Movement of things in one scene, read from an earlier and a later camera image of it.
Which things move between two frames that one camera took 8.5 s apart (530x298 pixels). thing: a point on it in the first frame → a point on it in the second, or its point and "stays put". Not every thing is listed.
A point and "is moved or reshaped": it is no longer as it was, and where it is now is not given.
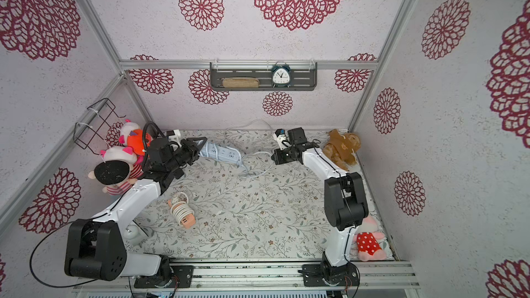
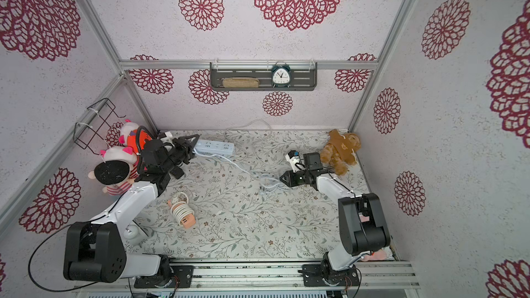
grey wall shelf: [304, 76] stays put
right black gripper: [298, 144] → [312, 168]
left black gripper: [192, 147] stays put
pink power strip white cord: [180, 208] stays put
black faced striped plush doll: [118, 170] stays put
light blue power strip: [217, 151] is moved or reshaped
